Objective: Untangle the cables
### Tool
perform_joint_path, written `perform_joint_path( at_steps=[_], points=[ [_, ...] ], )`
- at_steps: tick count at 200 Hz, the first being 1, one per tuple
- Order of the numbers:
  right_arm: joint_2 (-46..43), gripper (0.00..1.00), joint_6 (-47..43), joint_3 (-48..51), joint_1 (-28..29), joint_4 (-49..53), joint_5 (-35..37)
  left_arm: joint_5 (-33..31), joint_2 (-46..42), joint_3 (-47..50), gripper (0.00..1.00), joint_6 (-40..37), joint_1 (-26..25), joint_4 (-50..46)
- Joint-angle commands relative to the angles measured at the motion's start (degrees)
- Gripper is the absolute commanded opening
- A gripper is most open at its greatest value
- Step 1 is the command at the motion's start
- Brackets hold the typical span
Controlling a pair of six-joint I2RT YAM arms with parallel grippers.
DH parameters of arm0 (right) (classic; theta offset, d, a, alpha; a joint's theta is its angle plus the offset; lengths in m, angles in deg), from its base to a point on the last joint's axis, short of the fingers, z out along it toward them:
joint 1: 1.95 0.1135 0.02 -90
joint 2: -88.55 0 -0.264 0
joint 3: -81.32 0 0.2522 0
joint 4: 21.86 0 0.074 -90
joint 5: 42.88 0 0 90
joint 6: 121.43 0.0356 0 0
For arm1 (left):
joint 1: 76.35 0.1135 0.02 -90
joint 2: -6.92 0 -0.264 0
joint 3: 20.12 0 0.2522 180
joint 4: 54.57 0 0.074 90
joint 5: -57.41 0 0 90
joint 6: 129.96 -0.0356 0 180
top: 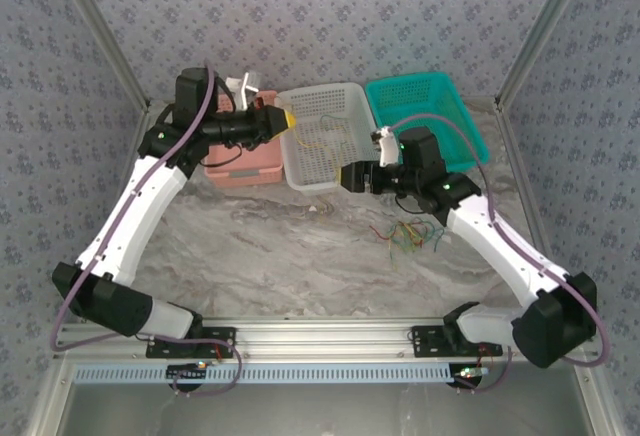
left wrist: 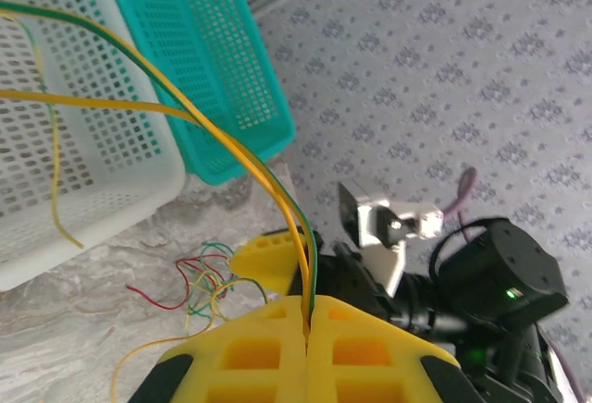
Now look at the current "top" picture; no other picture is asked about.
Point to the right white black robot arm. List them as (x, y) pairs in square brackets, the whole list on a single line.
[(495, 256)]

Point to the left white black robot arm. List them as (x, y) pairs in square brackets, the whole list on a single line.
[(145, 206)]

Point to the white plastic basket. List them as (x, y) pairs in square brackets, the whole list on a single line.
[(310, 106)]

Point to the pink plastic basket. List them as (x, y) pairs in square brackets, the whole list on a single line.
[(250, 166)]

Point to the teal plastic basket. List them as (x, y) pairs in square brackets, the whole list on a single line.
[(450, 121)]

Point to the right small controller board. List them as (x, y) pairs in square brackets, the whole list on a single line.
[(470, 376)]

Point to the small controller board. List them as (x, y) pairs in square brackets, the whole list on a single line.
[(185, 371), (470, 376)]

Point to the grey metal sheet panel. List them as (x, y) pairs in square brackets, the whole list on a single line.
[(320, 411)]

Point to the left small controller board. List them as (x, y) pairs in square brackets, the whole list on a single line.
[(185, 371)]

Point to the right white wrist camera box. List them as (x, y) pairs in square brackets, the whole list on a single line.
[(386, 148)]

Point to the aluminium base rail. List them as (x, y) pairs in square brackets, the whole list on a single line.
[(325, 338)]

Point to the aluminium frame post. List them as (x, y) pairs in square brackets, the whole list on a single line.
[(542, 31), (102, 31)]

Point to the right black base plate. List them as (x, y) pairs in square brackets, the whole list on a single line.
[(425, 341)]

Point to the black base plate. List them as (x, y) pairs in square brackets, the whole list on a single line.
[(220, 336), (425, 341)]

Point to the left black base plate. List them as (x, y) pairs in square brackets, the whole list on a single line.
[(220, 336)]

